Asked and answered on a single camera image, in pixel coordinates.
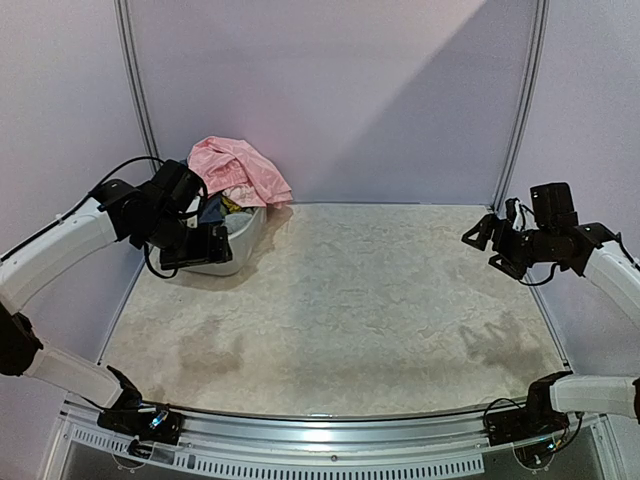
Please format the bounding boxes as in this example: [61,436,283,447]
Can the aluminium frame post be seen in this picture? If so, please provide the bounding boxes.
[113,0,160,171]
[489,0,549,211]

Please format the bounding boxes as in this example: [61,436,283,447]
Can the right aluminium frame post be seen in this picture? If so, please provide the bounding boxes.
[489,0,549,211]

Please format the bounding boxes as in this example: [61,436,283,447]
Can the yellow garment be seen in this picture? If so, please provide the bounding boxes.
[221,196,243,214]

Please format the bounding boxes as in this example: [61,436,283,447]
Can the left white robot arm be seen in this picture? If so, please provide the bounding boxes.
[1,160,232,434]

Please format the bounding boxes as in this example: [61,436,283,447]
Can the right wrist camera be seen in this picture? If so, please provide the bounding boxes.
[505,198,532,231]

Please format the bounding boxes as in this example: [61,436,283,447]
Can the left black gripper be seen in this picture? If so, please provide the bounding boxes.
[137,210,233,270]

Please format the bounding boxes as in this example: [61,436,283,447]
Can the blue garment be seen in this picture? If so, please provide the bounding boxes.
[198,193,224,225]

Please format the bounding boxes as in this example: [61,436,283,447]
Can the left aluminium frame post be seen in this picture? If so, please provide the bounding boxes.
[113,0,160,171]

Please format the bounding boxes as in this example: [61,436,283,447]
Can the white plastic laundry basket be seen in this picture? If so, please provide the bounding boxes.
[185,208,267,277]

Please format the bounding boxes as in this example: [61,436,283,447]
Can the pink patterned shorts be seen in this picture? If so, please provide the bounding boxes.
[187,136,293,208]

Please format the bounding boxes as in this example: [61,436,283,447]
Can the grey garment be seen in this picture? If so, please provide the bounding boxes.
[224,209,262,235]

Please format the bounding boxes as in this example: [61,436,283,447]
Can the aluminium front rail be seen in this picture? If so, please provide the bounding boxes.
[42,398,631,479]

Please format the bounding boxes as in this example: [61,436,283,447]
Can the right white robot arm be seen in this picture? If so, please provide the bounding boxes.
[461,182,639,436]

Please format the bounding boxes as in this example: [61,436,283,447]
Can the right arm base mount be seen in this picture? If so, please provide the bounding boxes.
[482,398,582,451]

